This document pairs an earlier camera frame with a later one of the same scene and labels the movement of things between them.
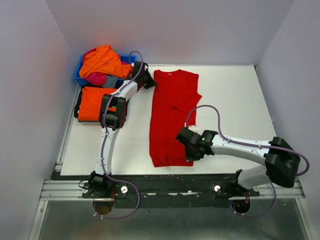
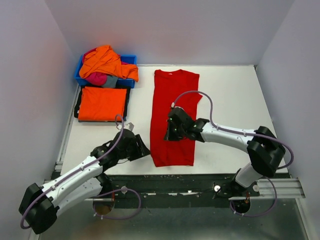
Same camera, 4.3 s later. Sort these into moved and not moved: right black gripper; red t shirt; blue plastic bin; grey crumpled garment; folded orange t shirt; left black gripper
Moved: right black gripper; left black gripper
Not moved: folded orange t shirt; blue plastic bin; red t shirt; grey crumpled garment
